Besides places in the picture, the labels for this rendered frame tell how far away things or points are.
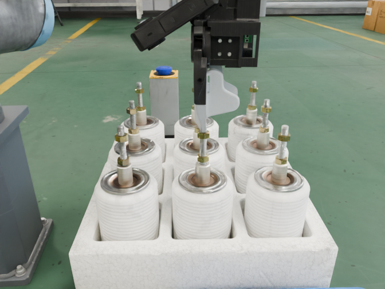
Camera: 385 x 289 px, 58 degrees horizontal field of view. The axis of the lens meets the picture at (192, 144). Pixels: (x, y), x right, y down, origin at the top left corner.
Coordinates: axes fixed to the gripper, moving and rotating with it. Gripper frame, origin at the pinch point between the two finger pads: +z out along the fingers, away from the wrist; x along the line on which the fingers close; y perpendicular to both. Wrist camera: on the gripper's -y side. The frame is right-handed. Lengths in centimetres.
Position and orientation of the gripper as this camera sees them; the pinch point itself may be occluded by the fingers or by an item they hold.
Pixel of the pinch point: (199, 121)
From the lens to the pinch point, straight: 49.4
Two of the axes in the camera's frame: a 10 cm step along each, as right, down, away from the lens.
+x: 0.6, -4.3, 9.0
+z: 0.0, 9.0, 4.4
